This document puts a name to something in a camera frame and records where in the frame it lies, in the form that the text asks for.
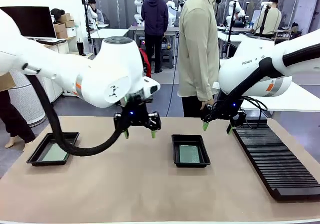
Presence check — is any small wooden top table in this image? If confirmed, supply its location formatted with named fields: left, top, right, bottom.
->
left=69, top=51, right=94, bottom=60

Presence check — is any black tripod stand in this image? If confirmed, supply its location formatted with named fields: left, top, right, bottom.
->
left=257, top=1, right=274, bottom=37

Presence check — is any background person in beige top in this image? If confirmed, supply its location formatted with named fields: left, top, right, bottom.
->
left=252, top=0, right=283, bottom=39

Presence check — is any grey door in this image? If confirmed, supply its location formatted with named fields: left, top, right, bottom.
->
left=298, top=0, right=320, bottom=33

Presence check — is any red jacket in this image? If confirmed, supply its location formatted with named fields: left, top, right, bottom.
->
left=138, top=47, right=153, bottom=78

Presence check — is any black right arm cable sleeve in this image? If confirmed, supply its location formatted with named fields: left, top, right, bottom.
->
left=208, top=37, right=320, bottom=118

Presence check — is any black laptop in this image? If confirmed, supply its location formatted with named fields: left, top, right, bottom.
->
left=35, top=37, right=68, bottom=46

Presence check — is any green glass plate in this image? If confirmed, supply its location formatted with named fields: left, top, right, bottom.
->
left=41, top=142, right=71, bottom=162
left=178, top=144, right=201, bottom=164

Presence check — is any black tumbler with straw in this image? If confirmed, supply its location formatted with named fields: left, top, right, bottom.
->
left=76, top=40, right=87, bottom=56

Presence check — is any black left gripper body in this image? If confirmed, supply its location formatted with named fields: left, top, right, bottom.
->
left=122, top=96, right=154, bottom=127

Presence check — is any beige sleeved right forearm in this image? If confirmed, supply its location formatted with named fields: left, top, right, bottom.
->
left=194, top=61, right=216, bottom=103

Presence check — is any person in navy hoodie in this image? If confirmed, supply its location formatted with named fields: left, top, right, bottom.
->
left=140, top=0, right=169, bottom=74

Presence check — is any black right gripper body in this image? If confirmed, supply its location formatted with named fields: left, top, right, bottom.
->
left=212, top=94, right=243, bottom=121

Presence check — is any black computer monitor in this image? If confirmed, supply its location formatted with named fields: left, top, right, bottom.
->
left=0, top=6, right=57, bottom=39

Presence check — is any black left arm cable sleeve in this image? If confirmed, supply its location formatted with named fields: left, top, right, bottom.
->
left=24, top=73, right=126, bottom=157

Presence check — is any long white background table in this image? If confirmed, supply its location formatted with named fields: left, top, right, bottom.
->
left=217, top=30, right=256, bottom=59

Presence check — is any white rounded side table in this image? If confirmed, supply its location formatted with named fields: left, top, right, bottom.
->
left=212, top=81, right=320, bottom=113

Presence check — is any white cylindrical air purifier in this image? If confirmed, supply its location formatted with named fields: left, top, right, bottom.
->
left=9, top=69, right=47, bottom=128

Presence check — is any person's right hand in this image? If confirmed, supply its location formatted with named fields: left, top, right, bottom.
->
left=199, top=99, right=215, bottom=110

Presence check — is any black ESD tray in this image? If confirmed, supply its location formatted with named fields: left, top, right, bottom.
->
left=26, top=132, right=80, bottom=167
left=171, top=134, right=211, bottom=168

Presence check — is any person in beige shirt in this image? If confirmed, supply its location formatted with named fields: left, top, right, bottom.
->
left=177, top=0, right=235, bottom=118

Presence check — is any metal storage shelf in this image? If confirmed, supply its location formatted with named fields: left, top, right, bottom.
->
left=271, top=29, right=292, bottom=44

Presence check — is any seated person in grey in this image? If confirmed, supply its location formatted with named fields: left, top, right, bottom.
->
left=87, top=0, right=105, bottom=25

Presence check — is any black arm cable sleeve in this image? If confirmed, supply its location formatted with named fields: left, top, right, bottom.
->
left=208, top=37, right=320, bottom=118
left=24, top=73, right=126, bottom=157

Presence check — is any black slotted board rack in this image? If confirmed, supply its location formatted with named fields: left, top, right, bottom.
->
left=230, top=117, right=320, bottom=202

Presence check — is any grey metal workbench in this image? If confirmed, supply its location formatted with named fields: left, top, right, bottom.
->
left=128, top=25, right=181, bottom=69

